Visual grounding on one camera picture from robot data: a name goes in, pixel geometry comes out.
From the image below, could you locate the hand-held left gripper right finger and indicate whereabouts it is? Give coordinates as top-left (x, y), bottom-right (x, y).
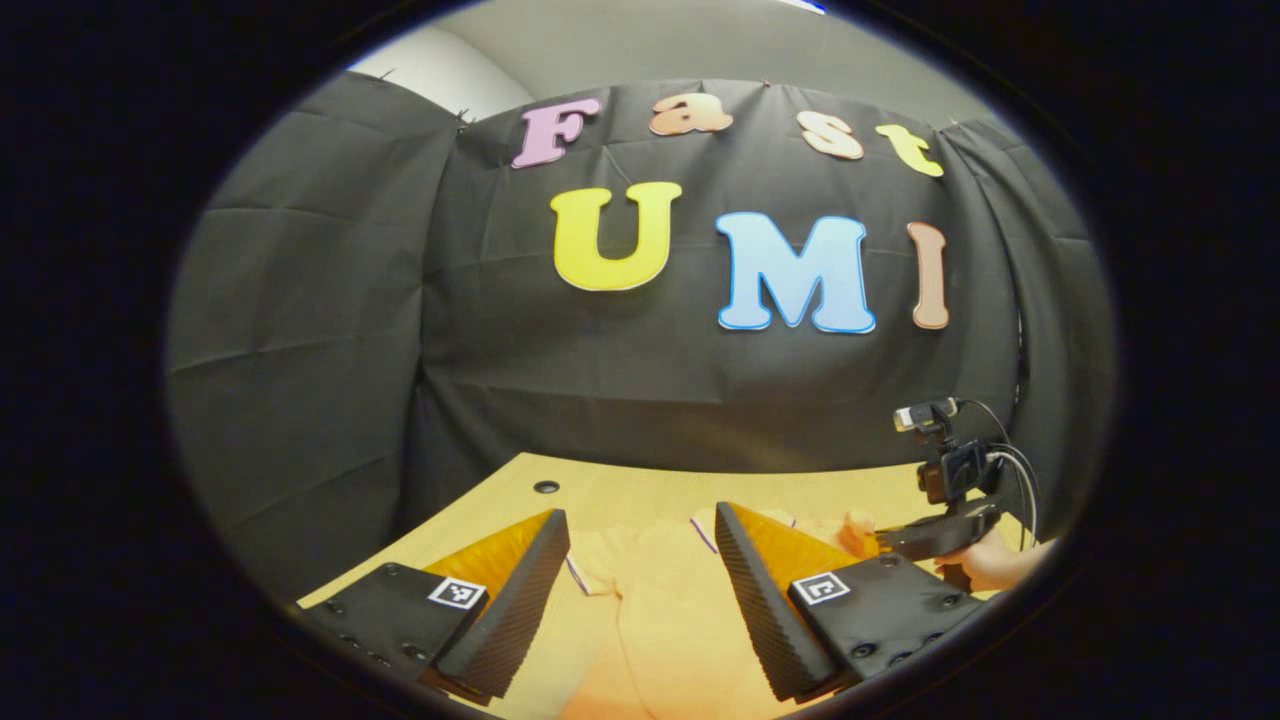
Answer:
top-left (714, 500), bottom-right (1006, 703)

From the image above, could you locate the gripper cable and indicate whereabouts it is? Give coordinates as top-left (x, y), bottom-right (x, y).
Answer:
top-left (958, 398), bottom-right (1043, 553)

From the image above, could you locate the black backdrop cloth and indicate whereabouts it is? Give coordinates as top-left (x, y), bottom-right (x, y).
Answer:
top-left (165, 70), bottom-right (1116, 601)

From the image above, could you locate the orange T-shirt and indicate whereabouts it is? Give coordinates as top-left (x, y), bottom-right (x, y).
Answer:
top-left (558, 505), bottom-right (891, 720)

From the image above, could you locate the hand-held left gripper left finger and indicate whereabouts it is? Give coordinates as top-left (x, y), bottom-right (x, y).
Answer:
top-left (300, 508), bottom-right (571, 706)

